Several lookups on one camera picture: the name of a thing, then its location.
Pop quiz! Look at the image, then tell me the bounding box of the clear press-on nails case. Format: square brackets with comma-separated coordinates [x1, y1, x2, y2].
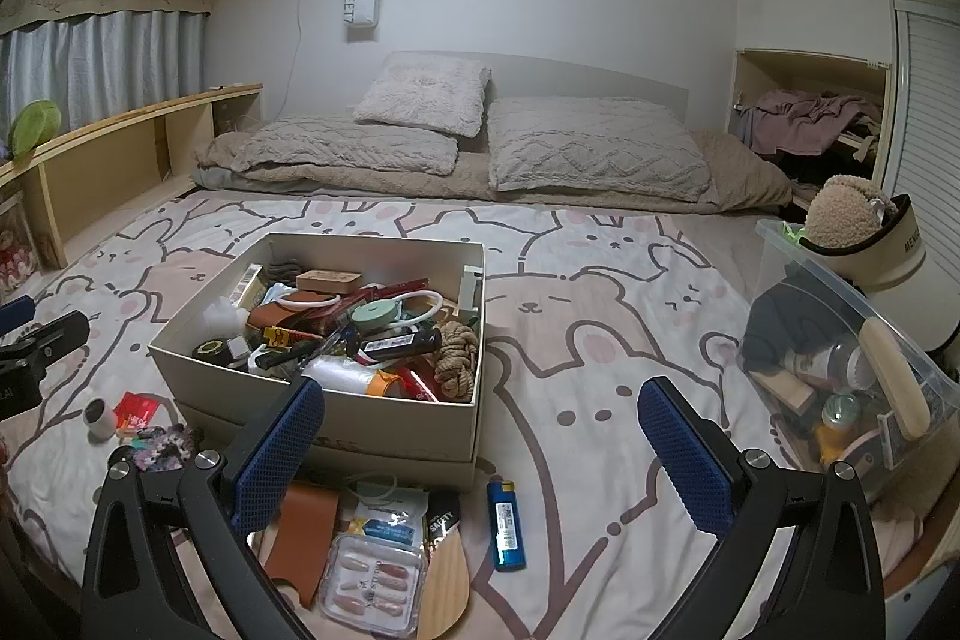
[319, 531, 427, 637]

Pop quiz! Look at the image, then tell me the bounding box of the clear plastic bin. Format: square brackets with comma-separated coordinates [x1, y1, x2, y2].
[739, 218, 960, 507]

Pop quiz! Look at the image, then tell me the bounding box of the brown leather pouch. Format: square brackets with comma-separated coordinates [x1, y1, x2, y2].
[247, 302, 305, 337]

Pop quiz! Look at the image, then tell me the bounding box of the white cardboard box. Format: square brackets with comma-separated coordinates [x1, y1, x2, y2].
[148, 233, 490, 491]

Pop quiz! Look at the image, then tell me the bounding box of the wooden block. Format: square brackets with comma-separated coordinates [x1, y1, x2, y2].
[295, 269, 362, 296]

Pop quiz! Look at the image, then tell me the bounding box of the folded textured quilt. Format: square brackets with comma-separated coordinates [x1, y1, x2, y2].
[196, 115, 460, 191]

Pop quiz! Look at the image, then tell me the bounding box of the white round stool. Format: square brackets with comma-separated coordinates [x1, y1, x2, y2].
[862, 276, 960, 352]

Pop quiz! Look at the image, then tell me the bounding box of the wooden shelf unit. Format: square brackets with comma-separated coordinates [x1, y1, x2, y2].
[0, 83, 265, 272]

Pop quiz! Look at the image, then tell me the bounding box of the large textured pillow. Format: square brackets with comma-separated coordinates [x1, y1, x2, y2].
[487, 97, 712, 202]

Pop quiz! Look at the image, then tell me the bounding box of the yellow striped box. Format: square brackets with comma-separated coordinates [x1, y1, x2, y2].
[229, 265, 267, 310]

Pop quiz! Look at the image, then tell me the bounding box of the framed picture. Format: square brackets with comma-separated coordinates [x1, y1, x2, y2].
[0, 194, 42, 296]

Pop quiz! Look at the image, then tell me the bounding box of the brown fuzzy plush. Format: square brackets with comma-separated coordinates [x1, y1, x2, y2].
[806, 175, 890, 247]

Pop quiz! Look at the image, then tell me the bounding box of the beige duvet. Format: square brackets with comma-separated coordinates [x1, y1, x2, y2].
[191, 128, 794, 214]

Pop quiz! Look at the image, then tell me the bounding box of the white plastic stand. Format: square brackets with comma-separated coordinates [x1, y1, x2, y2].
[460, 265, 486, 322]

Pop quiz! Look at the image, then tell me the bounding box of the light wooden paddle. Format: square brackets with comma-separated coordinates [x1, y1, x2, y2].
[416, 520, 472, 640]

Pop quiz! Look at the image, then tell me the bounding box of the multicolour crocheted cloth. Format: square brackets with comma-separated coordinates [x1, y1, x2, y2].
[127, 426, 203, 472]

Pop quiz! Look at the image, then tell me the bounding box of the fuzzy square pillow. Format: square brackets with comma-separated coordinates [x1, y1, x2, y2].
[352, 59, 492, 140]

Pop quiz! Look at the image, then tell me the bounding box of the mint green round device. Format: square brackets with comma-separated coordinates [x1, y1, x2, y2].
[352, 299, 404, 332]

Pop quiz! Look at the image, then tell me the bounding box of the black snack packet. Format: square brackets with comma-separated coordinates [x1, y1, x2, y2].
[426, 490, 462, 540]

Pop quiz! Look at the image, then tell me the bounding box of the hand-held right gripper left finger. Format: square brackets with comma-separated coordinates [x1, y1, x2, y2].
[81, 376, 327, 640]

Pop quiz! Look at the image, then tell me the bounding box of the white tape roll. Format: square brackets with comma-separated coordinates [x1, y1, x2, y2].
[84, 398, 117, 440]

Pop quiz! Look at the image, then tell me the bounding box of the grey headboard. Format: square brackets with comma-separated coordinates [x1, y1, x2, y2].
[382, 51, 691, 120]

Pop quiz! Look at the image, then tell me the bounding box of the coiled jute rope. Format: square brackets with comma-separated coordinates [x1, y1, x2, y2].
[433, 320, 481, 402]

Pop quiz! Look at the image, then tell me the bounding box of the clear film roll orange core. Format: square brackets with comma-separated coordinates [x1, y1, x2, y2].
[300, 355, 406, 397]

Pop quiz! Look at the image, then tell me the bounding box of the pile of clothes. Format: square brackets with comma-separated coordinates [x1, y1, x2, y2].
[739, 89, 890, 157]

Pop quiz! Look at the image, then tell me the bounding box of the dark cloth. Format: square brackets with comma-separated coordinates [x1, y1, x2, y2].
[742, 287, 841, 371]

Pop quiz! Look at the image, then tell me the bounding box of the brown leather sleeve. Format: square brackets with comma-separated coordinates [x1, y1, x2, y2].
[259, 482, 340, 611]

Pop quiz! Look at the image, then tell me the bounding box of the pale blue curtain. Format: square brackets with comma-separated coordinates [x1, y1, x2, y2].
[0, 8, 209, 142]

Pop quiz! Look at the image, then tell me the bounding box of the white louvred door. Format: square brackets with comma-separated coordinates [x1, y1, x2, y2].
[881, 0, 960, 221]

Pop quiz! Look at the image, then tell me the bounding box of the black bottle white label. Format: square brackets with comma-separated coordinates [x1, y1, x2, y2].
[356, 329, 443, 365]

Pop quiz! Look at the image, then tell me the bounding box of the red paper packet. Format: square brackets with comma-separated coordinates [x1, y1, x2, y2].
[116, 391, 160, 437]

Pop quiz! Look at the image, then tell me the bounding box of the green plush toy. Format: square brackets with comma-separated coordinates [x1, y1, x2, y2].
[7, 100, 62, 157]

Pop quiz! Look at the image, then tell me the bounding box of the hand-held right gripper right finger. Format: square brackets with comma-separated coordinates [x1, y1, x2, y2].
[636, 376, 886, 640]

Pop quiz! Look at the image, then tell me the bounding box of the white and blue sachet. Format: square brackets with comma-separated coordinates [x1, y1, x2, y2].
[341, 486, 432, 547]

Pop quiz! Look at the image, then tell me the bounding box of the red flat box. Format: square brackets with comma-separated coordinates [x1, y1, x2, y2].
[397, 366, 443, 402]

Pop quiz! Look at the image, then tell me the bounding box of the blue lighter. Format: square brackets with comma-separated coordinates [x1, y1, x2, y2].
[486, 479, 527, 572]

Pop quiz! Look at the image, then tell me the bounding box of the bear printed blanket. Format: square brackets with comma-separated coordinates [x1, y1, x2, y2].
[0, 190, 901, 640]

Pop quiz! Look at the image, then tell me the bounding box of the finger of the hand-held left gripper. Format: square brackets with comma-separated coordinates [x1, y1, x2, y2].
[0, 310, 91, 380]
[0, 295, 36, 336]

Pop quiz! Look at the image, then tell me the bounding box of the wooden brush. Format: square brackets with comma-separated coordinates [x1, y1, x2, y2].
[862, 317, 931, 438]

